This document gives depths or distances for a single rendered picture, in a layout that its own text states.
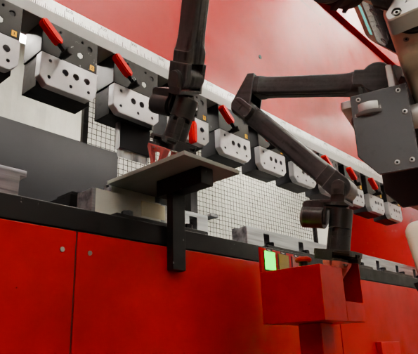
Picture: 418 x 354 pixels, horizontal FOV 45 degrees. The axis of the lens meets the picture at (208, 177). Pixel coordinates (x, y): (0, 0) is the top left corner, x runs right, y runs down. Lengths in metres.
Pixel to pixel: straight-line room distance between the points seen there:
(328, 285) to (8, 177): 0.71
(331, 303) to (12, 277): 0.66
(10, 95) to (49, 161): 5.40
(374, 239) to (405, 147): 2.35
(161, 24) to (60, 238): 0.79
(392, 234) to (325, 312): 2.11
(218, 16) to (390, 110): 0.96
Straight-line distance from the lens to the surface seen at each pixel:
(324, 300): 1.14
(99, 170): 1.90
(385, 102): 0.97
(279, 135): 1.39
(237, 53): 1.79
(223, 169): 1.13
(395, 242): 3.20
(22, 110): 7.23
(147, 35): 1.48
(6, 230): 0.92
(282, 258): 1.31
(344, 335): 1.72
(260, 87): 1.47
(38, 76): 1.20
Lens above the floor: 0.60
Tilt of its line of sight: 19 degrees up
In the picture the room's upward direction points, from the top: 2 degrees counter-clockwise
